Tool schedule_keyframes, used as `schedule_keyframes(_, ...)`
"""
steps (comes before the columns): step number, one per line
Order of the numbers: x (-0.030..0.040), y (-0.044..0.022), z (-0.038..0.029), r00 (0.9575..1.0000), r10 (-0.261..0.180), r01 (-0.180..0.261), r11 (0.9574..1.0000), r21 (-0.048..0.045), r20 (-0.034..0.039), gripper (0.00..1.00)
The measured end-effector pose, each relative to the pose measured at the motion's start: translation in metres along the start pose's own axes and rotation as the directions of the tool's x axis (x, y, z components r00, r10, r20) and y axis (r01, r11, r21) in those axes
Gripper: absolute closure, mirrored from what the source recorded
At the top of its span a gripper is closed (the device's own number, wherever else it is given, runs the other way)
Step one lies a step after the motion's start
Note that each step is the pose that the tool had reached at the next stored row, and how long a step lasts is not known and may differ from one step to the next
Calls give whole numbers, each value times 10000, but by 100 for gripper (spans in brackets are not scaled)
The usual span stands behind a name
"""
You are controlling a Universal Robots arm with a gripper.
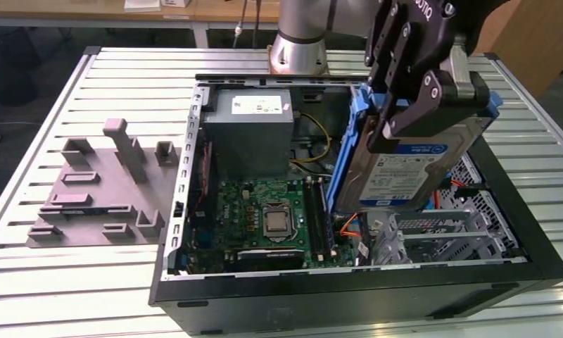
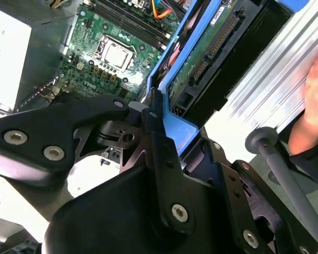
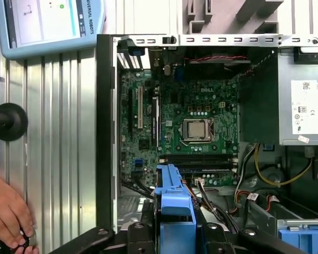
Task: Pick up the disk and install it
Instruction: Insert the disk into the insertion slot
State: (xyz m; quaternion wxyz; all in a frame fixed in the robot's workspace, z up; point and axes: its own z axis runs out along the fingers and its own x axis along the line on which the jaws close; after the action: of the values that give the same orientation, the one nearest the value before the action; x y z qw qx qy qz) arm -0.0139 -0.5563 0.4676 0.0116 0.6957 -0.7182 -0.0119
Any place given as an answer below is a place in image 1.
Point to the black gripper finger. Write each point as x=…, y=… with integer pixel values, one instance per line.
x=427, y=116
x=380, y=35

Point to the hard disk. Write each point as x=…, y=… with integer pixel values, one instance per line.
x=404, y=176

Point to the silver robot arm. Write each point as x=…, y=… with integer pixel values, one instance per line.
x=300, y=35

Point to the silver disk bay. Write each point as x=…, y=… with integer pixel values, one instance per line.
x=451, y=234

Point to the wooden cabinet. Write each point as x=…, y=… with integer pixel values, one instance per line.
x=545, y=53

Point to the black RAM slot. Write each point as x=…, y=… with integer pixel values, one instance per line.
x=326, y=229
x=312, y=218

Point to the grey power supply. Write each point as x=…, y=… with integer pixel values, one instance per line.
x=250, y=148

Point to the silver CPU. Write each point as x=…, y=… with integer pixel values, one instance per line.
x=278, y=222

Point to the green motherboard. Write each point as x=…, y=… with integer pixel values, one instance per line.
x=244, y=197

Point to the white box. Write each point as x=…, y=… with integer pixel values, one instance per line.
x=140, y=5

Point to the black case fan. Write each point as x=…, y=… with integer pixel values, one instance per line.
x=199, y=183

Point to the black graphics card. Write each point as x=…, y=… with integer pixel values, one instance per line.
x=268, y=258

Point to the black PC case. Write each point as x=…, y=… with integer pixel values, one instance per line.
x=358, y=299

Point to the wooden desk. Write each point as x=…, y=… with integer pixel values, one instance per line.
x=122, y=17

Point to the grey parts rack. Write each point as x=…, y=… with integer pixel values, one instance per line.
x=99, y=190

